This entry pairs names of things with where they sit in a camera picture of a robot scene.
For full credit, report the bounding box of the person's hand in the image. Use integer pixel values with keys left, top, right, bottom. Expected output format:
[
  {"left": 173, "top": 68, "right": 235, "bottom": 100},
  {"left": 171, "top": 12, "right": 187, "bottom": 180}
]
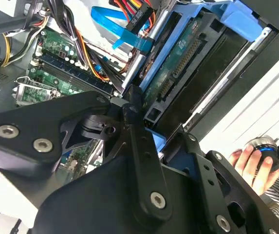
[{"left": 228, "top": 143, "right": 279, "bottom": 197}]

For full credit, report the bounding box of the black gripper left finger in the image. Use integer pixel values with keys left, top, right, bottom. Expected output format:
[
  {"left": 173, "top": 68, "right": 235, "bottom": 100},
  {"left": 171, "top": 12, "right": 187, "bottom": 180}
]
[{"left": 0, "top": 84, "right": 174, "bottom": 223}]

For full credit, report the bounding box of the round black tool blue ring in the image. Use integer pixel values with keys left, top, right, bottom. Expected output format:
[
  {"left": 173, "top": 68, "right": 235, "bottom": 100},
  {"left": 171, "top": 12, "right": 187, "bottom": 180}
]
[{"left": 243, "top": 135, "right": 279, "bottom": 173}]

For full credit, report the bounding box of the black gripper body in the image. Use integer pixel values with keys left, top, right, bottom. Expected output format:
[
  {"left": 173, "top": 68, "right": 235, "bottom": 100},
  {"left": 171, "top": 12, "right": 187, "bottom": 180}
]
[{"left": 32, "top": 155, "right": 214, "bottom": 234}]

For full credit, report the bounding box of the hard disk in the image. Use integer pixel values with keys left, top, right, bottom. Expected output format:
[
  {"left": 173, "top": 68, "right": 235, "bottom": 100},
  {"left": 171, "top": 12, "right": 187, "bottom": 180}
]
[{"left": 138, "top": 0, "right": 263, "bottom": 176}]

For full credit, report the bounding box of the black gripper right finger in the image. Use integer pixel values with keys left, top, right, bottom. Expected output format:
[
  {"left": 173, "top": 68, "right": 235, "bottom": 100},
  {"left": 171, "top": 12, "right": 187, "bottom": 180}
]
[{"left": 165, "top": 125, "right": 279, "bottom": 234}]

